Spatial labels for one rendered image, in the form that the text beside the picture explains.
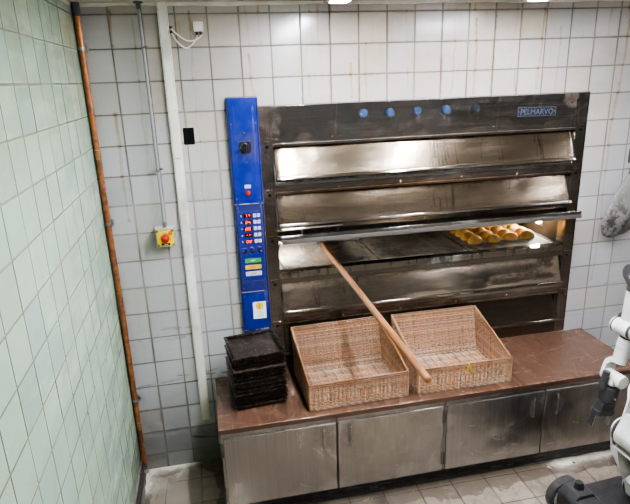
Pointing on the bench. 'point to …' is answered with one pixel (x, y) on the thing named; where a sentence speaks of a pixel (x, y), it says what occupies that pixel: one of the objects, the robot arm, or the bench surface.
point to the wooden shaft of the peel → (380, 319)
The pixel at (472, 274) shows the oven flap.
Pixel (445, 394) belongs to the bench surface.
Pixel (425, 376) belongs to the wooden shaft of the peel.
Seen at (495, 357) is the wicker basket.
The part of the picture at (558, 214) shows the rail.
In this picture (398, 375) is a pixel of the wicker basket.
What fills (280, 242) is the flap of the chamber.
